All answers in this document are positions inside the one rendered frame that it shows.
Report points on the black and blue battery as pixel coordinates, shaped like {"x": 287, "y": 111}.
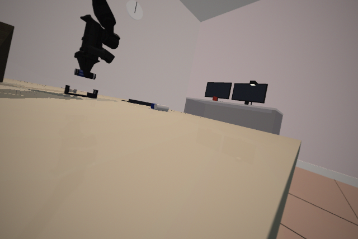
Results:
{"x": 79, "y": 72}

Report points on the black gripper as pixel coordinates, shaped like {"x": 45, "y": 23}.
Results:
{"x": 89, "y": 53}

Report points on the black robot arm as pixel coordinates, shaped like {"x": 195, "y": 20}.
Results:
{"x": 106, "y": 19}

